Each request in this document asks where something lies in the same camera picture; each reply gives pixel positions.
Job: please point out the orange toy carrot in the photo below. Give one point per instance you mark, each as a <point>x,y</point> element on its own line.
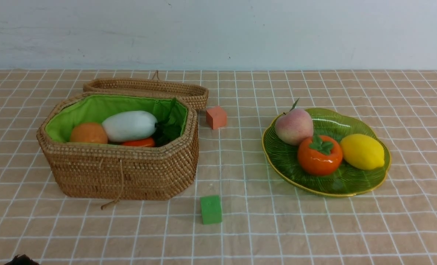
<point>146,142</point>

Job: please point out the pink toy peach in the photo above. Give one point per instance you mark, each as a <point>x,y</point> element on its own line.
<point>294,126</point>

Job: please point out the white toy radish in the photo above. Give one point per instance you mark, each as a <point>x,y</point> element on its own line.
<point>138,125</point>

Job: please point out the orange toy persimmon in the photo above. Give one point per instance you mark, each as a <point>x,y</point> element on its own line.
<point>319,155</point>

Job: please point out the brown toy potato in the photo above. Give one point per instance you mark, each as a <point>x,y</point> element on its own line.
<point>89,133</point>

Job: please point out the yellow toy lemon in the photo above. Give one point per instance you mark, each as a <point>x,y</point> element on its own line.
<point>362,151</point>

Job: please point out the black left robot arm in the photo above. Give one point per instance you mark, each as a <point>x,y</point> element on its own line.
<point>22,260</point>

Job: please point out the orange foam cube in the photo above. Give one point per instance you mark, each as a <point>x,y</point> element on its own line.
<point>216,117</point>

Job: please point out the woven rattan basket lid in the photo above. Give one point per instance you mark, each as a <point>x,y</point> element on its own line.
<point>195,96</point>

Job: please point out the green foam cube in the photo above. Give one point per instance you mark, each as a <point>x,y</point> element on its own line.
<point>211,209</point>

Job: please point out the checkered beige tablecloth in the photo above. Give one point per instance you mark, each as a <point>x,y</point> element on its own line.
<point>266,221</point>

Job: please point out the green leaf-shaped glass plate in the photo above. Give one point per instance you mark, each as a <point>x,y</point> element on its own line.
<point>347,180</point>

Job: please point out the woven rattan basket green lining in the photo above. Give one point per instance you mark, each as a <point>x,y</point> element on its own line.
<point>110,171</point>

